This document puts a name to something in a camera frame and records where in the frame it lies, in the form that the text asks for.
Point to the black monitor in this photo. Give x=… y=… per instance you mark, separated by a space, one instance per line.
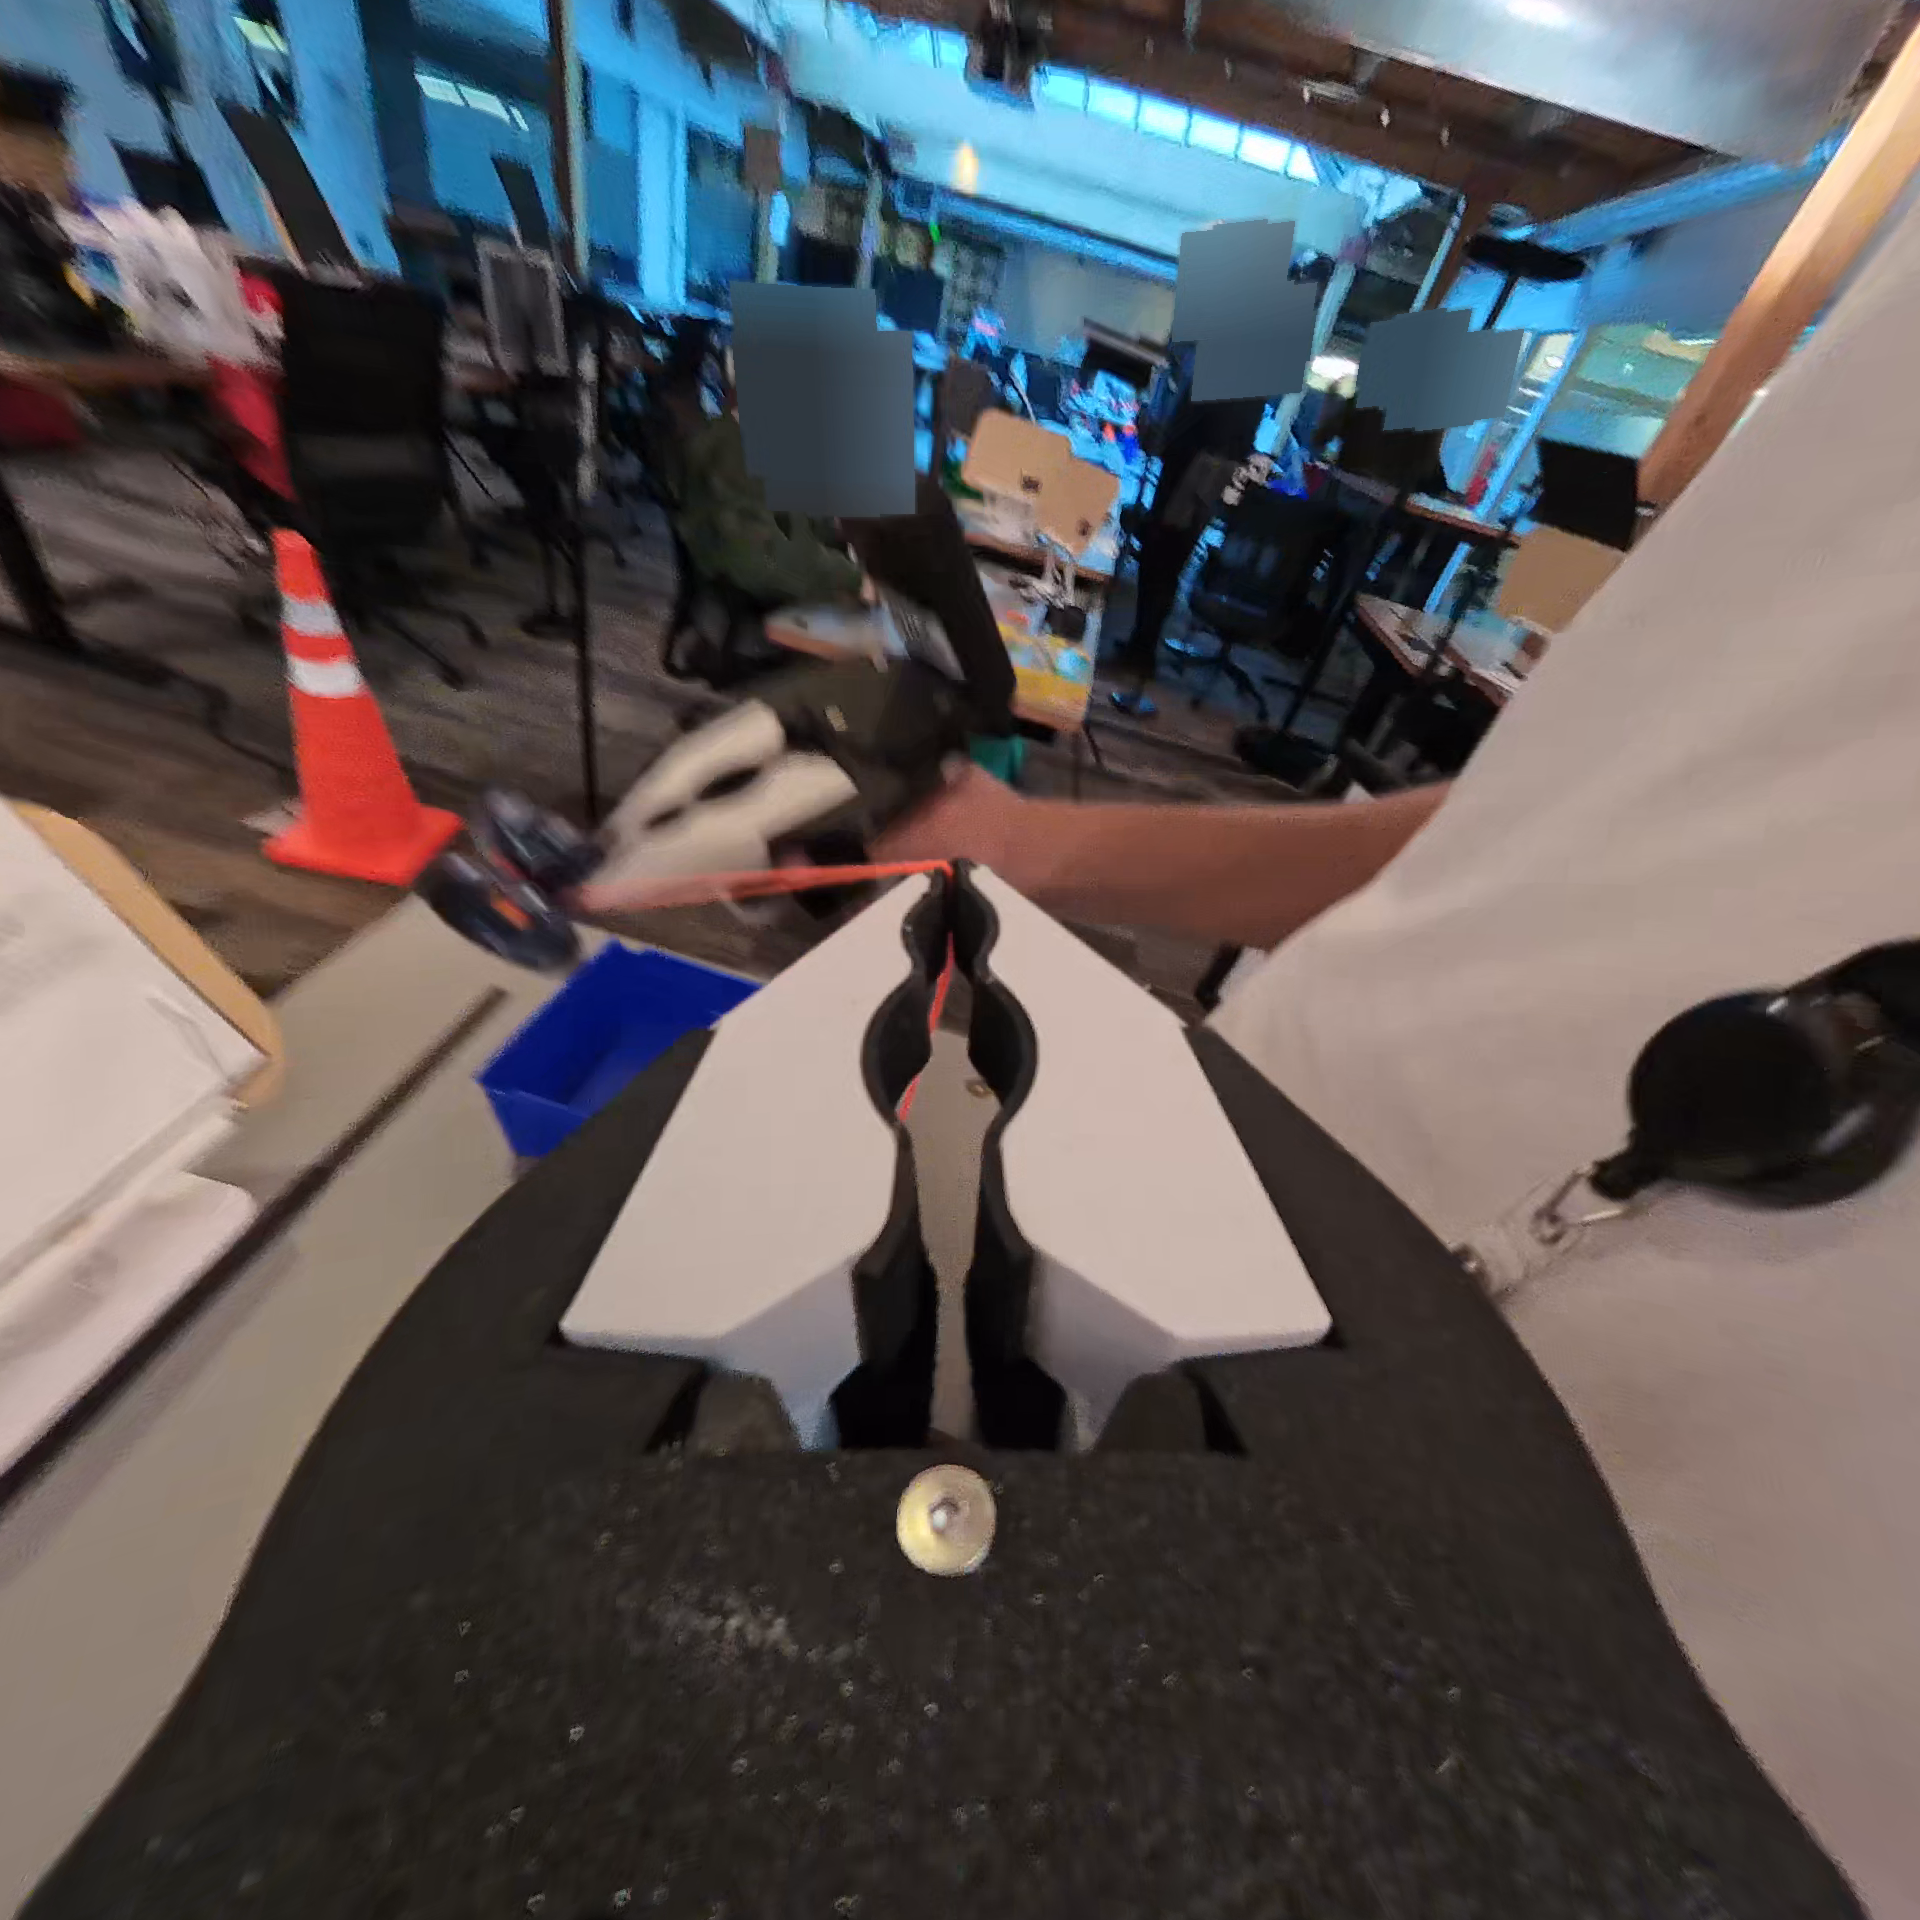
x=1587 y=493

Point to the person's right forearm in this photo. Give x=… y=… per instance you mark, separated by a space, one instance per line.
x=1244 y=863

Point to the black office chair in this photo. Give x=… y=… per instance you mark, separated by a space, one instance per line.
x=1252 y=601

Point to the wooden post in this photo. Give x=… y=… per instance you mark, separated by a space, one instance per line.
x=1784 y=285

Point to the white cloth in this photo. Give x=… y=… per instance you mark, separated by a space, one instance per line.
x=165 y=278

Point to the person's white shirt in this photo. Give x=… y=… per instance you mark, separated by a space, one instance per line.
x=1681 y=781

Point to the wooden table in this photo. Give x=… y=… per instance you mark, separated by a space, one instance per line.
x=1449 y=645

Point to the white foam sheet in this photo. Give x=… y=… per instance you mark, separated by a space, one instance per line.
x=90 y=1290

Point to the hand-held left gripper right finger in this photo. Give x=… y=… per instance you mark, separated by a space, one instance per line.
x=1155 y=1185

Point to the red cloth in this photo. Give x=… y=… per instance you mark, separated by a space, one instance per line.
x=254 y=404

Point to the black fabric screen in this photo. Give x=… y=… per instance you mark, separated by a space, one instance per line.
x=369 y=420

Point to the blue plastic bin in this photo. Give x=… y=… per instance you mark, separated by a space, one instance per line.
x=601 y=1051

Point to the black badge reel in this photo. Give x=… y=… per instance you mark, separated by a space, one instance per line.
x=1754 y=1081

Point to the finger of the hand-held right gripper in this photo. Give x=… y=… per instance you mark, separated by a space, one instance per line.
x=734 y=819
x=699 y=765

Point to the cardboard box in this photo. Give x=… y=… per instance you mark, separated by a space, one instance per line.
x=1043 y=480
x=1561 y=578

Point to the cluttered work table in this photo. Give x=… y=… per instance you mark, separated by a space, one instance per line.
x=1050 y=645

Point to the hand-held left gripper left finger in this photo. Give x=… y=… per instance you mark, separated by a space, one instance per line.
x=720 y=1185

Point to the orange traffic cone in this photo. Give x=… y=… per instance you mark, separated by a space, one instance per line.
x=344 y=750

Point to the person's right hand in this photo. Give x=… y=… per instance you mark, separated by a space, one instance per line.
x=975 y=824

